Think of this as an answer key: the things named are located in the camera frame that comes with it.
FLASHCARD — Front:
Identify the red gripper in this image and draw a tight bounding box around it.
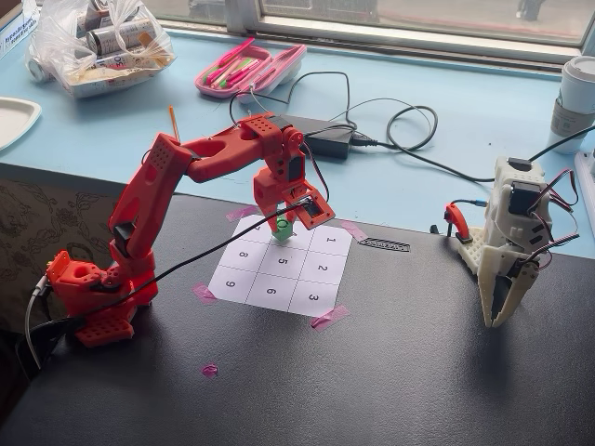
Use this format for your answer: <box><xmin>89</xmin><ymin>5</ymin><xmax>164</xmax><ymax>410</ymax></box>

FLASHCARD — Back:
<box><xmin>252</xmin><ymin>167</ymin><xmax>323</xmax><ymax>240</ymax></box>

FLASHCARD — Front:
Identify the green cube with round hole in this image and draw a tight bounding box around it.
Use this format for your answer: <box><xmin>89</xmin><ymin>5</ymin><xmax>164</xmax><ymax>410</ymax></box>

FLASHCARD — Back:
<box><xmin>271</xmin><ymin>216</ymin><xmax>295</xmax><ymax>243</ymax></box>

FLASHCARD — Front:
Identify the white numbered grid paper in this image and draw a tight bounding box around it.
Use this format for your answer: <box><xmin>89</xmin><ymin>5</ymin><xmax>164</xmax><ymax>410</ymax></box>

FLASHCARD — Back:
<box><xmin>207</xmin><ymin>214</ymin><xmax>353</xmax><ymax>320</ymax></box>

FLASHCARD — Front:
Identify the pink tape strip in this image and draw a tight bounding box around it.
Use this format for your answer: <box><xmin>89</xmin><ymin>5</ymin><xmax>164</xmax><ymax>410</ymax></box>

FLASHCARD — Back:
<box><xmin>226</xmin><ymin>205</ymin><xmax>259</xmax><ymax>222</ymax></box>
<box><xmin>339</xmin><ymin>219</ymin><xmax>368</xmax><ymax>242</ymax></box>
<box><xmin>310</xmin><ymin>304</ymin><xmax>350</xmax><ymax>331</ymax></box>
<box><xmin>191</xmin><ymin>282</ymin><xmax>218</xmax><ymax>306</ymax></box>

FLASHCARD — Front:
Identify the black power adapter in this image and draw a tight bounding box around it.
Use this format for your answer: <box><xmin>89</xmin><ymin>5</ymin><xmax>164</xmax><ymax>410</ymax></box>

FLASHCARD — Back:
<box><xmin>278</xmin><ymin>113</ymin><xmax>371</xmax><ymax>161</ymax></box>

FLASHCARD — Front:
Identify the black striped sticker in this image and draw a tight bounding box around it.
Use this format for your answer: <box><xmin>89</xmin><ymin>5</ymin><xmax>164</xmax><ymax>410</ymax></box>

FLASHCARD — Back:
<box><xmin>357</xmin><ymin>237</ymin><xmax>413</xmax><ymax>255</ymax></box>

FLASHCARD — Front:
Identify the pink pencil case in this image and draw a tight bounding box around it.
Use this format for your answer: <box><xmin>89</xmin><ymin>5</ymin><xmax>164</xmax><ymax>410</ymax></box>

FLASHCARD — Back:
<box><xmin>193</xmin><ymin>44</ymin><xmax>308</xmax><ymax>101</ymax></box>

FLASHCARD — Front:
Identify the pink pen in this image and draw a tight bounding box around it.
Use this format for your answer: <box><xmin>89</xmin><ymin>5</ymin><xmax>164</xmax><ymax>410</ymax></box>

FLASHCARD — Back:
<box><xmin>217</xmin><ymin>37</ymin><xmax>257</xmax><ymax>66</ymax></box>

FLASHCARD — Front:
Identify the orange curved plastic piece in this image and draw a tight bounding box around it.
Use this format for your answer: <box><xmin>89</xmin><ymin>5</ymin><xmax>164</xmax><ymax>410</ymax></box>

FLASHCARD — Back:
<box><xmin>443</xmin><ymin>202</ymin><xmax>473</xmax><ymax>245</ymax></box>

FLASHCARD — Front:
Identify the foil food tray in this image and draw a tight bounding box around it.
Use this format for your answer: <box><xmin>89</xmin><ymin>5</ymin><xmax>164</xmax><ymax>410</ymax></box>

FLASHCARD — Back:
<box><xmin>59</xmin><ymin>55</ymin><xmax>176</xmax><ymax>99</ymax></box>

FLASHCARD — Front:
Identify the dark patterned cloth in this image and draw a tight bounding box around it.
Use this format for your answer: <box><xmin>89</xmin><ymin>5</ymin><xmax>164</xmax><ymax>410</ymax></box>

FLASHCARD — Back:
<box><xmin>0</xmin><ymin>178</ymin><xmax>125</xmax><ymax>326</ymax></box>

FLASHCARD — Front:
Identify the silver drink can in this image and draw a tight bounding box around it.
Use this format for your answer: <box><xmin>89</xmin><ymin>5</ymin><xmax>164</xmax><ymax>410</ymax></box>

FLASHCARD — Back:
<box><xmin>25</xmin><ymin>53</ymin><xmax>60</xmax><ymax>84</ymax></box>
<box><xmin>86</xmin><ymin>18</ymin><xmax>157</xmax><ymax>53</ymax></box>

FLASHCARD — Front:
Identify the white plate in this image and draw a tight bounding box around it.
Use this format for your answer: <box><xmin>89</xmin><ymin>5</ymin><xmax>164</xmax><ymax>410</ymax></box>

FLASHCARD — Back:
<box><xmin>0</xmin><ymin>96</ymin><xmax>43</xmax><ymax>152</ymax></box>

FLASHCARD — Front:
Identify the clear plastic bag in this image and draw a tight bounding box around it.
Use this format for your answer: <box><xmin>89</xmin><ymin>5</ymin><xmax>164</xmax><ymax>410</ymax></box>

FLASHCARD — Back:
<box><xmin>25</xmin><ymin>0</ymin><xmax>177</xmax><ymax>99</ymax></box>

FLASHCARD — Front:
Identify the white power strip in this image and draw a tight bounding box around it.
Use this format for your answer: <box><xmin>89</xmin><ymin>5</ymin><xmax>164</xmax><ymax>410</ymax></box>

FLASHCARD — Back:
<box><xmin>574</xmin><ymin>147</ymin><xmax>595</xmax><ymax>188</ymax></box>

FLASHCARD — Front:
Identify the paper coffee cup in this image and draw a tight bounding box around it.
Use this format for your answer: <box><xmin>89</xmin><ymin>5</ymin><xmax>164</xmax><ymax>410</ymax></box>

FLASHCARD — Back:
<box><xmin>548</xmin><ymin>55</ymin><xmax>595</xmax><ymax>155</ymax></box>

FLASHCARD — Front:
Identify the blue and white box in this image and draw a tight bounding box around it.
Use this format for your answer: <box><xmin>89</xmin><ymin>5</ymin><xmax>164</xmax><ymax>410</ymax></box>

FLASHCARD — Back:
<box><xmin>0</xmin><ymin>0</ymin><xmax>41</xmax><ymax>60</ymax></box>

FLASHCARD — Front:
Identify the red wrist camera mount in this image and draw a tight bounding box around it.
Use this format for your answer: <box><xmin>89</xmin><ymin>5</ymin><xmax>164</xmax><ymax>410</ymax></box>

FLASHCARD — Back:
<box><xmin>291</xmin><ymin>184</ymin><xmax>337</xmax><ymax>232</ymax></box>

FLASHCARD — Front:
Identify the black camera cable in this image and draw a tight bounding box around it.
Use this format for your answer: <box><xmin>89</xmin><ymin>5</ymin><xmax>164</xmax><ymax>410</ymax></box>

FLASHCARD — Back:
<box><xmin>27</xmin><ymin>197</ymin><xmax>313</xmax><ymax>335</ymax></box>

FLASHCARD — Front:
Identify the long looped black cable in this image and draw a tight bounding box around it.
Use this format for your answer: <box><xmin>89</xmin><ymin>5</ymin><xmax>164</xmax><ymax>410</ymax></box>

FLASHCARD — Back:
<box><xmin>348</xmin><ymin>97</ymin><xmax>497</xmax><ymax>183</ymax></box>

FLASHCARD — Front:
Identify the black power cable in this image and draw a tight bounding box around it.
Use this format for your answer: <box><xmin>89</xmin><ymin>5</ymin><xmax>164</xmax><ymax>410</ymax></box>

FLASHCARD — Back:
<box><xmin>229</xmin><ymin>71</ymin><xmax>357</xmax><ymax>134</ymax></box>

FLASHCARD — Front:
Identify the grey window frame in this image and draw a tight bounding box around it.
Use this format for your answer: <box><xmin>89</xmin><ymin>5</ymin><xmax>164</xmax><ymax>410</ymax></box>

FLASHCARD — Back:
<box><xmin>152</xmin><ymin>0</ymin><xmax>595</xmax><ymax>72</ymax></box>

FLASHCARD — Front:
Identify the white cable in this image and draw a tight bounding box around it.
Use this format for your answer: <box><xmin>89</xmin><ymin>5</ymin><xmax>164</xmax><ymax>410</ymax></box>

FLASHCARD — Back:
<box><xmin>25</xmin><ymin>273</ymin><xmax>50</xmax><ymax>371</ymax></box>

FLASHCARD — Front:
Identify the black leader arm cable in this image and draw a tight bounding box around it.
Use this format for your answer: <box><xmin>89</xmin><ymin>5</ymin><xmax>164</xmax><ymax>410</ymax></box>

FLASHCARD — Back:
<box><xmin>529</xmin><ymin>124</ymin><xmax>595</xmax><ymax>163</ymax></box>

